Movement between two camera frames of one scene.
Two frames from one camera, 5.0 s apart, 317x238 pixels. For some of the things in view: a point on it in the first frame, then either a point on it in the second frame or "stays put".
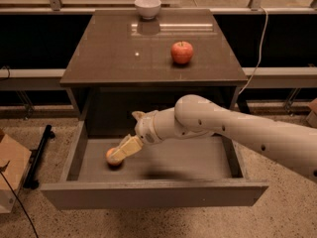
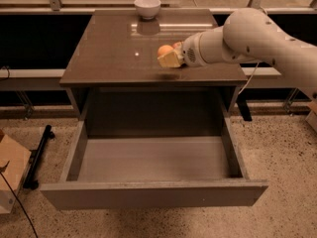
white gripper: (145, 129) → (189, 53)
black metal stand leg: (35, 159) stays put
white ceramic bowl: (148, 8) stays put
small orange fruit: (110, 160) → (163, 49)
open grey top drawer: (169, 173) stays put
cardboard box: (18, 158) stays put
